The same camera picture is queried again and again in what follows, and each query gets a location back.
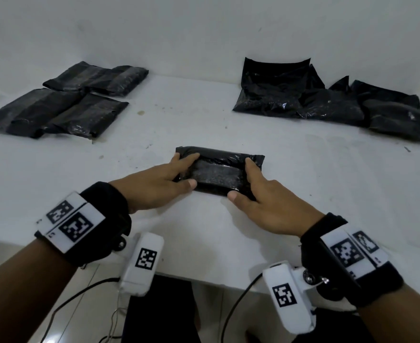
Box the person's right hand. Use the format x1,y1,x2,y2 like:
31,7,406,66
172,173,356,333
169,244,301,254
227,157,326,238

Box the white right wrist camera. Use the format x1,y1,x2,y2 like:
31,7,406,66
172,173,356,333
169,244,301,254
262,261,325,335

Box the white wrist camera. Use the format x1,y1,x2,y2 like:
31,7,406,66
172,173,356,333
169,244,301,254
118,232,165,297
262,261,325,335

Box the black left wristband with markers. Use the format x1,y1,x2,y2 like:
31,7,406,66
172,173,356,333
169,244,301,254
35,181,133,267

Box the black right wristband with markers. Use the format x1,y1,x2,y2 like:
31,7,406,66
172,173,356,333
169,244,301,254
300,212,405,308

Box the black camera cable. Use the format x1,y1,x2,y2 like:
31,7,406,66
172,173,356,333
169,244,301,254
40,277,121,343
220,273,264,343

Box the person's left forearm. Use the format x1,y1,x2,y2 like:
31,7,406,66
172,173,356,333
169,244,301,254
0,239,78,343

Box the person's left hand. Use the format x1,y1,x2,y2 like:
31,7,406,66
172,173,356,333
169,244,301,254
108,152,200,214

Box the black wristband with markers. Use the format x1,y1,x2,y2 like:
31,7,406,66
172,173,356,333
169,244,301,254
300,212,405,308
35,181,133,267

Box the black left camera cable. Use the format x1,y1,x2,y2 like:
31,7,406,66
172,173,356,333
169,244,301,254
40,277,121,343

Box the glossy black plastic bag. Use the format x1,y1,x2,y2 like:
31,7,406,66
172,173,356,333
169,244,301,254
44,93,129,139

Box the person's right forearm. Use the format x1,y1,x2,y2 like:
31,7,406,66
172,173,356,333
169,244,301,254
358,283,420,343

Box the black right camera cable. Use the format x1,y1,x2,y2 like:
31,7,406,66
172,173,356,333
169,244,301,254
220,273,264,343

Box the crinkled black plastic bag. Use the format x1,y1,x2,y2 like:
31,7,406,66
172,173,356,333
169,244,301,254
85,65,149,97

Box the row of black plastic packets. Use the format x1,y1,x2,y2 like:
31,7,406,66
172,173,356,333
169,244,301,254
232,57,420,143

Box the black packet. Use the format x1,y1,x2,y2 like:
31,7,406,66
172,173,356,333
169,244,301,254
174,146,266,201
187,159,246,192

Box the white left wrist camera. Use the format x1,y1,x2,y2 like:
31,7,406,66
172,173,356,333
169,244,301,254
118,232,165,297

